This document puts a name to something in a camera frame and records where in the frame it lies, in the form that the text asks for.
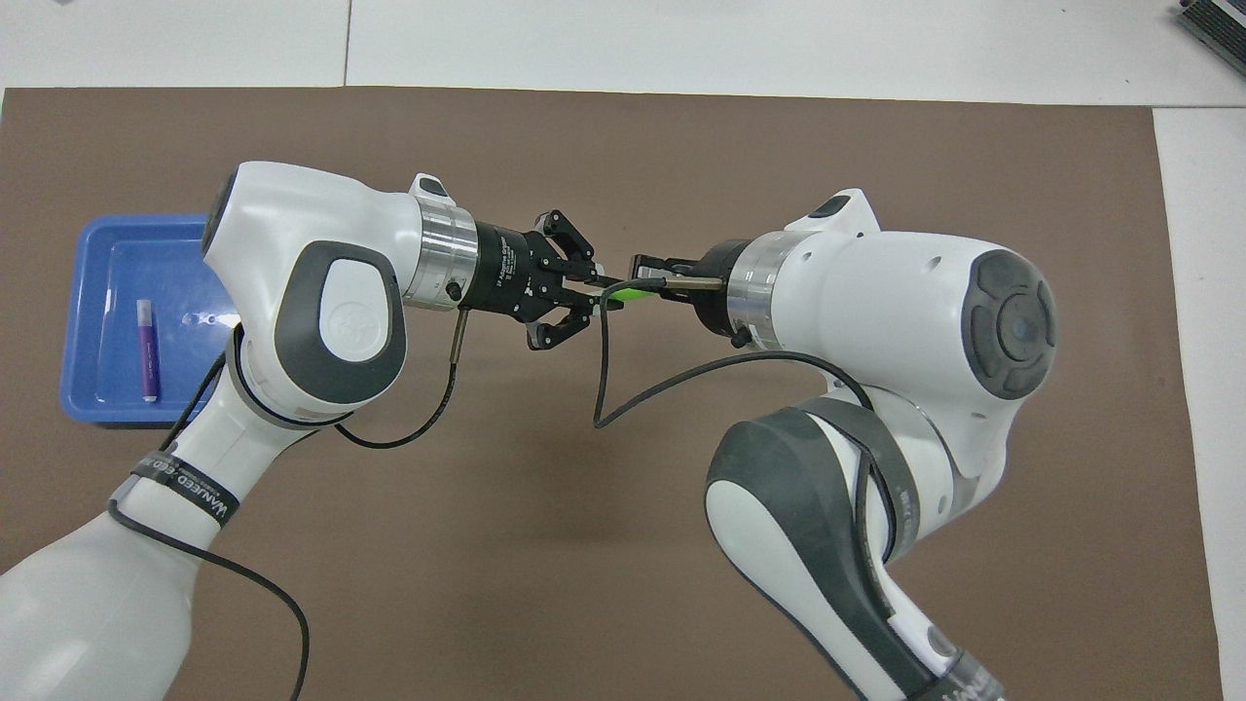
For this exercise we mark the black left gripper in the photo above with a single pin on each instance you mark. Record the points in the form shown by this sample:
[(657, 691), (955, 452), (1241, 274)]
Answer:
[(506, 273)]

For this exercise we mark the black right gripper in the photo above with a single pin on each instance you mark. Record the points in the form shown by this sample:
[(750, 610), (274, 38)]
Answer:
[(718, 292)]

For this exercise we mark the green marker pen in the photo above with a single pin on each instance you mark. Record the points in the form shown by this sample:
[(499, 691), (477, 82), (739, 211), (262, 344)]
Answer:
[(631, 291)]

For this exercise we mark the purple marker pen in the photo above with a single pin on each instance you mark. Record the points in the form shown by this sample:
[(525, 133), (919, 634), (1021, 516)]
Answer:
[(148, 350)]

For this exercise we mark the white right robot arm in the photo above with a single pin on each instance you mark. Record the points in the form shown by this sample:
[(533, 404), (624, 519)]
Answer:
[(876, 312)]

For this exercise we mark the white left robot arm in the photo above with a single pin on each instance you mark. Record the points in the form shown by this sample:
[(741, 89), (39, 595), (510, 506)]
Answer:
[(292, 224)]

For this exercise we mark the brown table mat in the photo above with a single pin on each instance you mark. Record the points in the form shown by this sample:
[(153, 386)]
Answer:
[(584, 545)]

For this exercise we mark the blue plastic tray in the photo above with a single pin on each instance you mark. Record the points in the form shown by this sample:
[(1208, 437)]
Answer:
[(97, 292)]

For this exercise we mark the grey ribbed device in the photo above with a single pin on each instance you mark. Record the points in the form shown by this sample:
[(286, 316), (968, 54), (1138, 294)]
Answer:
[(1222, 24)]

